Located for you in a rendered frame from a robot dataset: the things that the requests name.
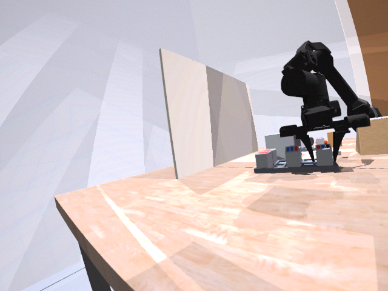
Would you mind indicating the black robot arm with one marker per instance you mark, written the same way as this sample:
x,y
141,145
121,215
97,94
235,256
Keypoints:
x,y
298,81

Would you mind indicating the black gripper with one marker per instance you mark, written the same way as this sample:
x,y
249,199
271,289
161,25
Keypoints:
x,y
341,127

